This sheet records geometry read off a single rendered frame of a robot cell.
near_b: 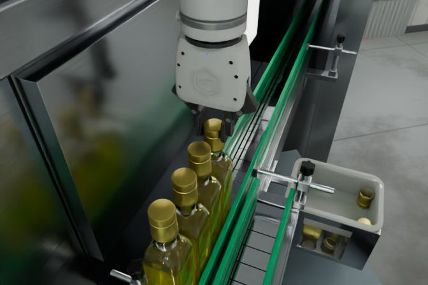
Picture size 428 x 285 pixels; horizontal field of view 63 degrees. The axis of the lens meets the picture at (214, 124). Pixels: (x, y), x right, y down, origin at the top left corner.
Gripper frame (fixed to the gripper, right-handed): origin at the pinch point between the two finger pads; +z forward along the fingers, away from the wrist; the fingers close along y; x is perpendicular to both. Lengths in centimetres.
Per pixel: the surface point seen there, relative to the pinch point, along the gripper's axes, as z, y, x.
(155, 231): 2.5, 0.0, -19.1
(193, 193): 2.0, 2.0, -12.2
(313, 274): 58, 23, 16
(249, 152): 28.2, -0.1, 24.9
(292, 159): 58, 8, 58
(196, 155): 0.0, 0.3, -7.3
